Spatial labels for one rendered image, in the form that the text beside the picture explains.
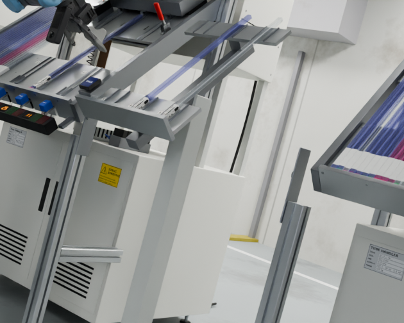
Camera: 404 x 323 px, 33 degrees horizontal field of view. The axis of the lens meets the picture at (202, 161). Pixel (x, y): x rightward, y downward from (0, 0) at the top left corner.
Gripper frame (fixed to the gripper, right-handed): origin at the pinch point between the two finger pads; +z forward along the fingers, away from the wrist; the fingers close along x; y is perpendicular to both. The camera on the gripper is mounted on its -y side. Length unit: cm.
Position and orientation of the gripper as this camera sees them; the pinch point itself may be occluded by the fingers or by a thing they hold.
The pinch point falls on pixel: (88, 50)
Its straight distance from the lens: 219.8
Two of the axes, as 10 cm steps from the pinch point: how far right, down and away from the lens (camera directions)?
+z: 3.4, 6.3, 7.0
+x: -7.8, -2.3, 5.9
